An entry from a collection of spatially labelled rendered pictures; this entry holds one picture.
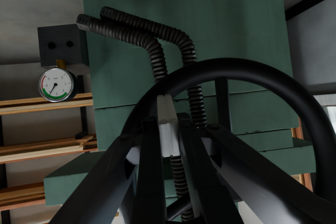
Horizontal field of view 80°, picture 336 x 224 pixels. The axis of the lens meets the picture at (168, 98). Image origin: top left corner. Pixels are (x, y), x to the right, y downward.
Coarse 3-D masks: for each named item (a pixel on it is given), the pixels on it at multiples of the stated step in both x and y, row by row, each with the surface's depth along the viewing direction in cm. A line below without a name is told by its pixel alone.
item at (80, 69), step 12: (72, 24) 40; (48, 36) 39; (60, 36) 39; (72, 36) 39; (84, 36) 42; (48, 48) 39; (60, 48) 39; (72, 48) 39; (84, 48) 42; (48, 60) 39; (72, 60) 39; (84, 60) 41; (72, 72) 47; (84, 72) 49
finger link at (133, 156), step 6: (138, 138) 14; (138, 144) 14; (132, 150) 14; (138, 150) 14; (126, 156) 13; (132, 156) 14; (138, 156) 14; (126, 162) 14; (132, 162) 14; (138, 162) 14
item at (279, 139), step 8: (240, 136) 43; (248, 136) 44; (256, 136) 44; (264, 136) 44; (272, 136) 44; (280, 136) 44; (288, 136) 44; (248, 144) 43; (256, 144) 44; (264, 144) 44; (272, 144) 44; (280, 144) 44; (288, 144) 44; (168, 160) 43
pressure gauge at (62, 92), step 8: (56, 64) 39; (64, 64) 39; (48, 72) 36; (56, 72) 36; (64, 72) 36; (40, 80) 36; (48, 80) 36; (56, 80) 36; (64, 80) 36; (72, 80) 36; (40, 88) 36; (48, 88) 36; (56, 88) 36; (64, 88) 36; (72, 88) 36; (56, 96) 36; (64, 96) 36; (72, 96) 38
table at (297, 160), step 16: (304, 144) 45; (80, 160) 53; (96, 160) 51; (272, 160) 44; (288, 160) 44; (304, 160) 44; (48, 176) 42; (64, 176) 42; (80, 176) 42; (48, 192) 42; (64, 192) 42
